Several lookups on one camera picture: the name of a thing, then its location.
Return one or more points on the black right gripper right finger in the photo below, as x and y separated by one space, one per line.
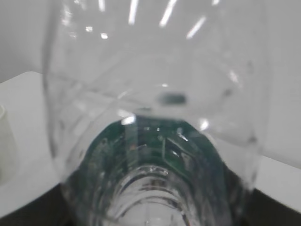
262 210

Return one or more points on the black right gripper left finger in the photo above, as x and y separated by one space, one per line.
50 209

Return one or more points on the white paper cup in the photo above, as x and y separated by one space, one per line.
9 160

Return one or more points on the clear water bottle green label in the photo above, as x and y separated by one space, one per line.
156 109

